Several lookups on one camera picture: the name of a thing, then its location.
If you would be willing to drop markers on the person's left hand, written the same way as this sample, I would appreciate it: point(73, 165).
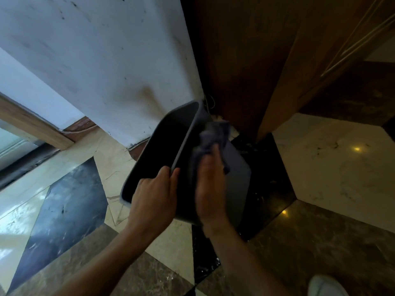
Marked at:
point(152, 202)

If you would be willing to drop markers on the person's right hand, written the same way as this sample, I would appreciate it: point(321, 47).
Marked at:
point(210, 188)

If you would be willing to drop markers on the person's right fingers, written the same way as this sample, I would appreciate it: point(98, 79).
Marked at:
point(213, 163)

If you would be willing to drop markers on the person's left thumb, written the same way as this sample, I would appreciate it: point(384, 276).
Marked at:
point(175, 184)

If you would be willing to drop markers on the grey cleaning cloth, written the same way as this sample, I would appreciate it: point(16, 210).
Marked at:
point(213, 143)

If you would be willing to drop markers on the grey plastic bin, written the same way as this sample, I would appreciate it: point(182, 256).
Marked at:
point(185, 163)

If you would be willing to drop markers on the person's left forearm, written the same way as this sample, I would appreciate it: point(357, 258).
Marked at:
point(101, 263)

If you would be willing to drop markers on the person's right forearm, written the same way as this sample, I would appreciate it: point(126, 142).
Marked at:
point(243, 262)

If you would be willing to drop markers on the brown wooden door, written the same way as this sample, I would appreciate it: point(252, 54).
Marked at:
point(277, 58)

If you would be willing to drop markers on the person's white shoe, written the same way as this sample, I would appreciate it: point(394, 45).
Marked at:
point(326, 286)

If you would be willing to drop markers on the wooden door frame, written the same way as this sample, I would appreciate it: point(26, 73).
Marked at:
point(34, 126)

